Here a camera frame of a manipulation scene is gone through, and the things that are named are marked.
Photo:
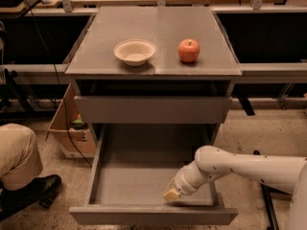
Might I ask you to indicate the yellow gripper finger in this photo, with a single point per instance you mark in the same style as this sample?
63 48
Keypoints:
172 192

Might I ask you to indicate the green toy in box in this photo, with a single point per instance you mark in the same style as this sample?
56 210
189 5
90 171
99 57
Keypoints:
78 123

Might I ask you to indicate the black chair base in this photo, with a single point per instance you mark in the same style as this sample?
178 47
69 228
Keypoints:
270 205

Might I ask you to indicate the black leather shoe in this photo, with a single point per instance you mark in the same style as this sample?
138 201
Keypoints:
40 188

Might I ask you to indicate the grey top drawer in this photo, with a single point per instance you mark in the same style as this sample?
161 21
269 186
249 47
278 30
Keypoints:
153 110

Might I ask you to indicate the cardboard box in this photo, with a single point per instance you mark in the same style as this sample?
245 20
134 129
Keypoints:
73 143

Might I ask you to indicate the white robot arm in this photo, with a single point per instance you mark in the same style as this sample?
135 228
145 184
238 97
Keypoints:
287 174

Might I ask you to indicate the beige trouser leg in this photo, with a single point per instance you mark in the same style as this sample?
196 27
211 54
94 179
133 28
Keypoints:
20 161

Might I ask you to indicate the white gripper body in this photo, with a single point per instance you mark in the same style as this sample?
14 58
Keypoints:
182 183

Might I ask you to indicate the grey drawer cabinet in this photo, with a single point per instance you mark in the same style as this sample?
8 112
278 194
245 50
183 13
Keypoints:
158 88

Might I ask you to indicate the white paper bowl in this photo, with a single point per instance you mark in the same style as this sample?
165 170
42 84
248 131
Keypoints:
134 52

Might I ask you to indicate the red apple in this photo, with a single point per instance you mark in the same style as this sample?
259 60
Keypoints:
188 50

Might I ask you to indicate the grey drawer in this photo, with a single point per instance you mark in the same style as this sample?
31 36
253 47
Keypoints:
132 168
153 110

